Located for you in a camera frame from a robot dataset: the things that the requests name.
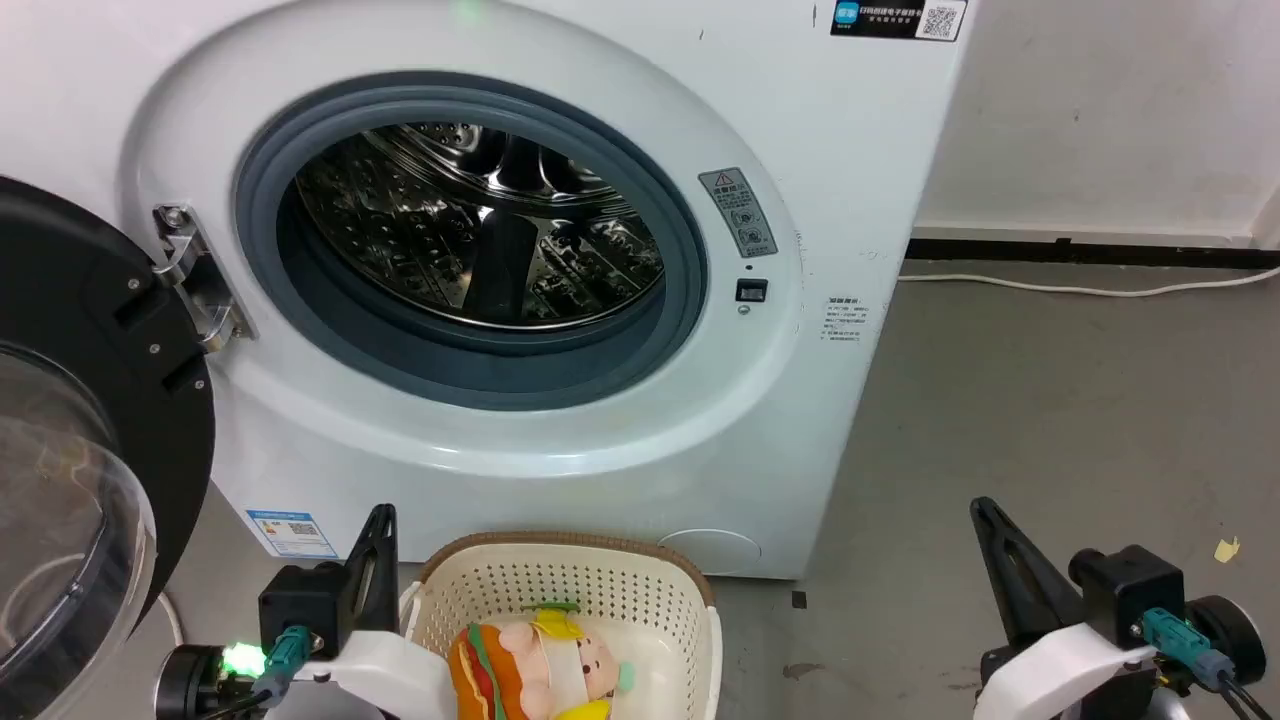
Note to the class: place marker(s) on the yellow paper scrap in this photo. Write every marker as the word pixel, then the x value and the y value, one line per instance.
pixel 1227 549

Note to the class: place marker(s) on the cream perforated laundry basket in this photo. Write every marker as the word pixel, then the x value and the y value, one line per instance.
pixel 590 585

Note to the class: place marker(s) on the black baseboard strip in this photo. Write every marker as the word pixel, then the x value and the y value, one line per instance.
pixel 1100 253

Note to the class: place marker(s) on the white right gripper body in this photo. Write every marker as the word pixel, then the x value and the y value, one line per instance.
pixel 1060 665

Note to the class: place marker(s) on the blue white energy label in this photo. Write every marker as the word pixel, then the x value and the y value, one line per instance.
pixel 292 534

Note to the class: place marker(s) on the small printed text label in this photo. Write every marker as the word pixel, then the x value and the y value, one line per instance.
pixel 845 320

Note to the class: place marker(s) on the white front-load washing machine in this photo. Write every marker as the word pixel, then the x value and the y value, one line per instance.
pixel 560 470

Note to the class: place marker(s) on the black QR code sticker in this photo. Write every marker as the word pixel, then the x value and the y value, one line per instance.
pixel 895 17

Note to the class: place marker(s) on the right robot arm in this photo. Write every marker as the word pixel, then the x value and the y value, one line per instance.
pixel 1235 630

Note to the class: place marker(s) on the black round washer door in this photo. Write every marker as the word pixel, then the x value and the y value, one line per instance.
pixel 90 330

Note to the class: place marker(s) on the black door latch socket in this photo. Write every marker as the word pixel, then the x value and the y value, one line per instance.
pixel 751 290

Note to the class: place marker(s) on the shiny steel washer drum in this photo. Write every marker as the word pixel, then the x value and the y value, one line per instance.
pixel 420 220

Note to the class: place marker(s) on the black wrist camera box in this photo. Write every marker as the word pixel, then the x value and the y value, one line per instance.
pixel 1130 590
pixel 300 595

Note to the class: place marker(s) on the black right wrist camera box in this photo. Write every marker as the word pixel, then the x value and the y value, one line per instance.
pixel 1130 590

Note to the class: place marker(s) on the round white filter cover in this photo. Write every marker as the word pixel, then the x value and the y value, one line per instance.
pixel 712 553

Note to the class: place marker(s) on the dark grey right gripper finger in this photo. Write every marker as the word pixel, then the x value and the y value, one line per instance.
pixel 1025 590

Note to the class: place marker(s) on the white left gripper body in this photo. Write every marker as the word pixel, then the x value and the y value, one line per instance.
pixel 385 675

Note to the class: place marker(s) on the grey rubber door gasket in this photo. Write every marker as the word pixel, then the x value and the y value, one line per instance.
pixel 330 340

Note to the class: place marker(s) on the grey warning sticker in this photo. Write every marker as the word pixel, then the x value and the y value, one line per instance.
pixel 738 212

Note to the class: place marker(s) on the hamburger plush toy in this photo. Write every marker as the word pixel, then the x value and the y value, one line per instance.
pixel 472 670

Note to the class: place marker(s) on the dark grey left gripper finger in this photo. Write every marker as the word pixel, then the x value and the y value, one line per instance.
pixel 380 580

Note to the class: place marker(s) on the pink yellow plush doll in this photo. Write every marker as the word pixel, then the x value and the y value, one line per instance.
pixel 560 665

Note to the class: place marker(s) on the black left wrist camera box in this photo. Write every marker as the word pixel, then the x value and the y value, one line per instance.
pixel 300 595

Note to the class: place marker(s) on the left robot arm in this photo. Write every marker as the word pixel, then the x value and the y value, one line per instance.
pixel 190 685

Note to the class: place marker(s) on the silver metal door hinge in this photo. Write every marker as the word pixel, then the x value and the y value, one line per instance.
pixel 200 290

